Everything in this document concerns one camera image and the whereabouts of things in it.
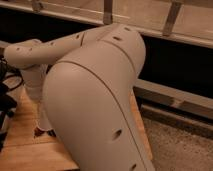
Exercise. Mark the metal window frame rail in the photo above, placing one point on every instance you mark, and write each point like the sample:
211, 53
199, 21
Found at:
187, 21

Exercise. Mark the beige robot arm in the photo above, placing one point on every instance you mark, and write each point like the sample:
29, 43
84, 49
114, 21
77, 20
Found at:
84, 82

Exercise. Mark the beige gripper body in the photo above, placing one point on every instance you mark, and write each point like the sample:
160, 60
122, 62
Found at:
34, 78

